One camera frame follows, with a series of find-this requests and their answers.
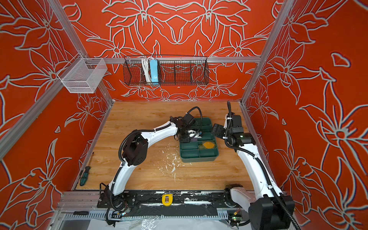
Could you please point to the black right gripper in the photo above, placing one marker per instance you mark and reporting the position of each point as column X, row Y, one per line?
column 219, row 132

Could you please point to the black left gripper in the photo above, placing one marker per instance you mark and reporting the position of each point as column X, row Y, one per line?
column 185, row 139

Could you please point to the green striped sock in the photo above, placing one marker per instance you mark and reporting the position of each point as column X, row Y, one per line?
column 207, row 145

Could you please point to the green plastic divider tray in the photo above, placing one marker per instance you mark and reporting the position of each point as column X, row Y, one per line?
column 191, row 153

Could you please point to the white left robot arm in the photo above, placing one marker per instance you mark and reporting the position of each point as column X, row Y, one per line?
column 134, row 148

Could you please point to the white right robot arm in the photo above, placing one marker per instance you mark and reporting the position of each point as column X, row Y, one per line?
column 268, row 208

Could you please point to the light blue box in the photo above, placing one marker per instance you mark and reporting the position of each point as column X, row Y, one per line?
column 154, row 71

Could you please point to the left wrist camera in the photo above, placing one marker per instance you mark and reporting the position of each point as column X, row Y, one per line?
column 195, row 134

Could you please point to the black wire wall basket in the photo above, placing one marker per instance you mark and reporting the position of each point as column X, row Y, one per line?
column 172, row 70

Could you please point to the clear plastic wall bin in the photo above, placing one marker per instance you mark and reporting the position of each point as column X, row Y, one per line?
column 84, row 75

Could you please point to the green handled screwdriver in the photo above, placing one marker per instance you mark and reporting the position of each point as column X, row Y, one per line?
column 84, row 176

